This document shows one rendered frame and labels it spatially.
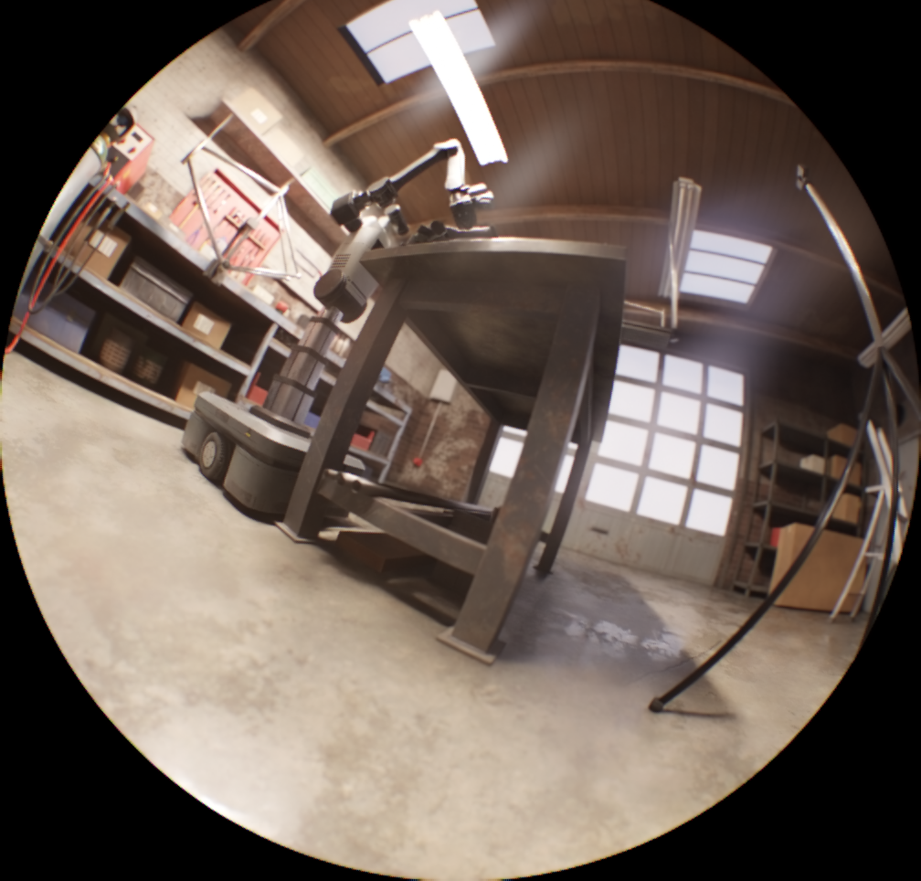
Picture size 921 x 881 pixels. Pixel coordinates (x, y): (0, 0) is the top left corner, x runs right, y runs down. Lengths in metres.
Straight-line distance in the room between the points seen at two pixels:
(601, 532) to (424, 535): 3.29
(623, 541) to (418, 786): 3.66
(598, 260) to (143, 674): 0.96
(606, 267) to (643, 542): 3.48
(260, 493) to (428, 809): 0.82
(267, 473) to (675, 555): 3.89
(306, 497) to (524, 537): 0.58
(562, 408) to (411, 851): 0.68
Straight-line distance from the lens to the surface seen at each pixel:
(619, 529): 3.87
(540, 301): 0.79
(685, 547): 4.07
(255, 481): 0.93
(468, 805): 0.39
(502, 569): 0.60
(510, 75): 2.60
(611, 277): 0.75
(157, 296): 1.81
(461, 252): 0.82
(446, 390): 4.42
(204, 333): 1.86
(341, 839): 0.34
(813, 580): 3.86
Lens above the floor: 0.31
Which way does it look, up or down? 11 degrees up
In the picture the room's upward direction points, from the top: 20 degrees clockwise
